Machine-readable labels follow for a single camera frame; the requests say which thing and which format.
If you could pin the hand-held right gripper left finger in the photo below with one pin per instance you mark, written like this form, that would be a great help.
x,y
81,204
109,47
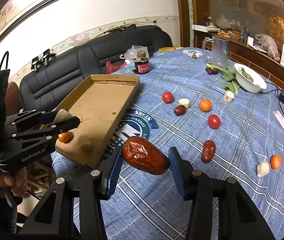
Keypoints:
x,y
113,171

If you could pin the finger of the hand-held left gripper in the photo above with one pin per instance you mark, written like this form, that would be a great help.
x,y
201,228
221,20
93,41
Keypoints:
x,y
48,117
64,125

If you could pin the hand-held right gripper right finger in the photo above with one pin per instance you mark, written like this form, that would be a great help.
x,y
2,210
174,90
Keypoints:
x,y
178,172

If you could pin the small orange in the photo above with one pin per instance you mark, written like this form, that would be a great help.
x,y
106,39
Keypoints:
x,y
275,161
65,137
205,105

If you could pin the large red date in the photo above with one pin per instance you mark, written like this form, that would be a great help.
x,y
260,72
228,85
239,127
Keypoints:
x,y
144,158

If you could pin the shallow cardboard box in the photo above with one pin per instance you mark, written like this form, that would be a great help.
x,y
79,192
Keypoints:
x,y
99,110

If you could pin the red tomato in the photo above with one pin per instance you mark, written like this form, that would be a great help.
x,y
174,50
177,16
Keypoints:
x,y
168,97
214,121

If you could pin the person's left hand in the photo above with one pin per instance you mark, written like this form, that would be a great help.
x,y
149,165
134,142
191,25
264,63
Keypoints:
x,y
4,182

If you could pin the black clip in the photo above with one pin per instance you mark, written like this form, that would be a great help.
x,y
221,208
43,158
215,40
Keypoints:
x,y
35,63
47,56

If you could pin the black leather sofa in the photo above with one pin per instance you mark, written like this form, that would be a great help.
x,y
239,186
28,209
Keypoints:
x,y
81,62

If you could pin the blue plaid tablecloth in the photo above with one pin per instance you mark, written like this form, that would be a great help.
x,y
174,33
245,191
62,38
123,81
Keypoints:
x,y
242,142

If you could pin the red plastic bag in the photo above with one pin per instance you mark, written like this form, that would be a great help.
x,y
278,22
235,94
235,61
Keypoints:
x,y
113,67

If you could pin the beige cube bread piece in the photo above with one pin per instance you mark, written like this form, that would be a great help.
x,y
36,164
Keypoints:
x,y
229,96

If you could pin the dark jar with red label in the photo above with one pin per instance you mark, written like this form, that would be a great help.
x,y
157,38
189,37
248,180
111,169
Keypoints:
x,y
142,66

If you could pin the wrapped bun on jar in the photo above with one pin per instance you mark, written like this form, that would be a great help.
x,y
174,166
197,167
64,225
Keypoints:
x,y
133,52

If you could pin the cork stopper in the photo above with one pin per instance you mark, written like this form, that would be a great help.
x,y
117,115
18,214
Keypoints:
x,y
141,54

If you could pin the green leafy vegetable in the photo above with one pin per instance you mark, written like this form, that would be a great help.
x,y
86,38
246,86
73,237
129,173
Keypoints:
x,y
228,76

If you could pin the white and red card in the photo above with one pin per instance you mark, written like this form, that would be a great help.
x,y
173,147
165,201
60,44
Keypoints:
x,y
281,120

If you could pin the white bowl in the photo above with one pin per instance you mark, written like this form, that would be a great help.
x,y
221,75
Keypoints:
x,y
250,80

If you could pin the yellow flat object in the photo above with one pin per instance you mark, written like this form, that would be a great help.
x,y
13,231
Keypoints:
x,y
168,48

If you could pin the clear glass pitcher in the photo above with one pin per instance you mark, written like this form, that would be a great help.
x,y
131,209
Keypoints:
x,y
218,51

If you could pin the wooden sideboard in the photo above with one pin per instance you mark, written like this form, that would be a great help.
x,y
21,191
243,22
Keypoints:
x,y
262,62

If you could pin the white tray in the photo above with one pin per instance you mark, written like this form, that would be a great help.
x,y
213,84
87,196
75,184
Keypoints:
x,y
202,27

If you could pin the pink plastic bag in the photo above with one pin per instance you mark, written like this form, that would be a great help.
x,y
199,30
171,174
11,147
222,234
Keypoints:
x,y
267,45

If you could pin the framed wall picture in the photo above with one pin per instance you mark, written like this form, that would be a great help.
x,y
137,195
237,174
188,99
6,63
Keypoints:
x,y
19,7

